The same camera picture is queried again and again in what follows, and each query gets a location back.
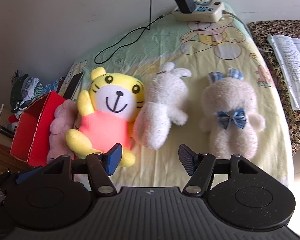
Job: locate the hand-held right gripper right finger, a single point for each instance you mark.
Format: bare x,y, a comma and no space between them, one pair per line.
187,160

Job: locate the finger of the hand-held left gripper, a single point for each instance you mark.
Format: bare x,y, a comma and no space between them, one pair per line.
0,181
27,175

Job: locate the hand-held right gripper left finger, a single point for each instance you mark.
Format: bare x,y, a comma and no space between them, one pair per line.
114,158

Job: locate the yellow plush tiger pink shirt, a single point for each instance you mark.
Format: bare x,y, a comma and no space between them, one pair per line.
110,125

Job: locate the red cardboard box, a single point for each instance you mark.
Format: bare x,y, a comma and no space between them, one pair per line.
40,140

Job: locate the cream plush rabbit blue bow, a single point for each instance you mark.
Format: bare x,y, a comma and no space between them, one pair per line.
230,140

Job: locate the white plush rabbit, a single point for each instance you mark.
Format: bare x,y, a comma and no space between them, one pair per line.
160,105

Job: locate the pink plush bear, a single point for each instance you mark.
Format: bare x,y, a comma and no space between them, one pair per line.
62,120

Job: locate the black tablet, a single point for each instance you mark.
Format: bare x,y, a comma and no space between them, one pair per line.
73,86

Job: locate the pile of clothes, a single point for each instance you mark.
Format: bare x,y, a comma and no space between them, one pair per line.
27,90

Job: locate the floral patterned cloth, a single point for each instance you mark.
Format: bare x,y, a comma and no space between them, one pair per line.
297,130

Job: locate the white printed papers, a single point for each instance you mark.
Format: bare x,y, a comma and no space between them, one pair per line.
295,67

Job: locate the white power strip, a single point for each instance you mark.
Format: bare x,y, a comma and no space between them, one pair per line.
210,15

